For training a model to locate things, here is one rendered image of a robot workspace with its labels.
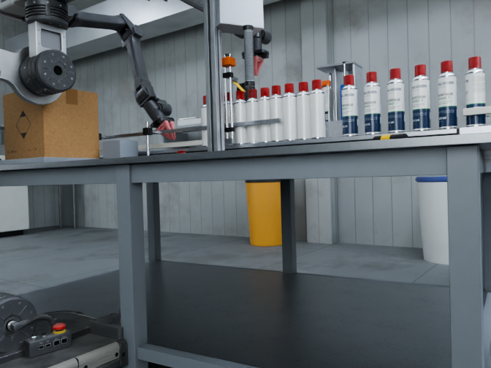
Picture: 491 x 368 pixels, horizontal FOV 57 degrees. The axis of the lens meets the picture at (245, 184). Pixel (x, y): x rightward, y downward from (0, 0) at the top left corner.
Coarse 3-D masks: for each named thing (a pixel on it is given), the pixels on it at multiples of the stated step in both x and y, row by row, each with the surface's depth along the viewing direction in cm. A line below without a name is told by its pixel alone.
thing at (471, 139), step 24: (336, 144) 106; (360, 144) 103; (384, 144) 100; (408, 144) 98; (432, 144) 95; (456, 144) 93; (480, 144) 94; (0, 168) 175; (24, 168) 167; (48, 168) 166
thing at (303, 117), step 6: (300, 84) 159; (306, 84) 159; (300, 90) 159; (306, 90) 159; (300, 96) 158; (306, 96) 158; (300, 102) 158; (306, 102) 158; (300, 108) 158; (306, 108) 158; (300, 114) 158; (306, 114) 158; (300, 120) 158; (306, 120) 158; (300, 126) 158; (306, 126) 158; (300, 132) 158; (306, 132) 158; (300, 138) 158; (306, 138) 158
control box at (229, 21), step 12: (216, 0) 157; (228, 0) 156; (240, 0) 158; (252, 0) 160; (216, 12) 158; (228, 12) 156; (240, 12) 158; (252, 12) 160; (216, 24) 158; (228, 24) 157; (240, 24) 158; (252, 24) 160
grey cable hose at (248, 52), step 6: (246, 30) 157; (252, 30) 158; (246, 36) 157; (252, 36) 159; (246, 42) 158; (252, 42) 158; (246, 48) 158; (252, 48) 158; (246, 54) 158; (252, 54) 158; (246, 60) 158; (252, 60) 158; (246, 66) 158; (252, 66) 158; (246, 72) 158; (252, 72) 158; (246, 78) 158; (252, 78) 158; (246, 84) 158; (252, 84) 158
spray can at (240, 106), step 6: (240, 96) 171; (240, 102) 170; (234, 108) 172; (240, 108) 170; (234, 114) 173; (240, 114) 170; (240, 120) 170; (246, 120) 172; (240, 126) 170; (246, 126) 171; (240, 132) 170; (246, 132) 171; (240, 138) 171; (246, 138) 171
